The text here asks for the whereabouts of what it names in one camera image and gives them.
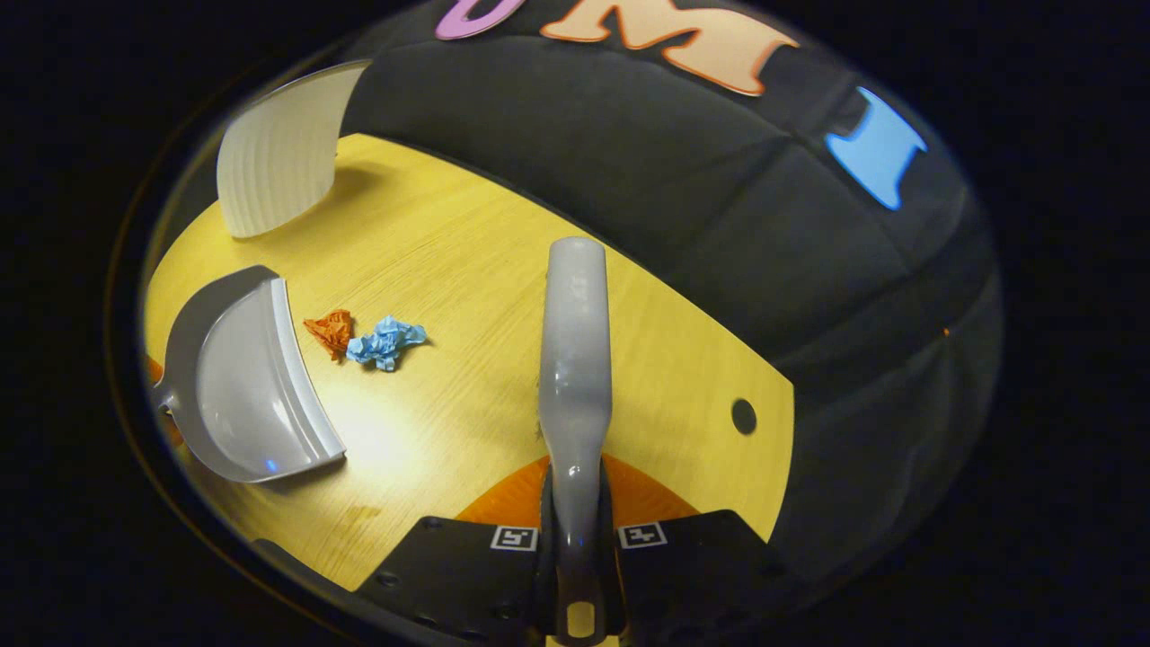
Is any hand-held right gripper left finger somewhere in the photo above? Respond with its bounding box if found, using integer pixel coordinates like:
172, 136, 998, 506
355, 454, 552, 646

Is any orange paper scrap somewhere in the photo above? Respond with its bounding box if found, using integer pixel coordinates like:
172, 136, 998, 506
303, 309, 354, 362

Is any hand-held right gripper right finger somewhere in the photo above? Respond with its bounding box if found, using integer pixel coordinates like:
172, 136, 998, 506
600, 454, 796, 646

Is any white ribbed garbage bin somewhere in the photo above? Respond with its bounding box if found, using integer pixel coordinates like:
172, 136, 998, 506
216, 59, 372, 239

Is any blue paper scrap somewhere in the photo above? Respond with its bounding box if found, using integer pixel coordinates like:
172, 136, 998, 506
346, 315, 429, 372

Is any grey dustpan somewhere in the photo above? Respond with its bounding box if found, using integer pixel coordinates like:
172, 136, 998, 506
151, 265, 348, 484

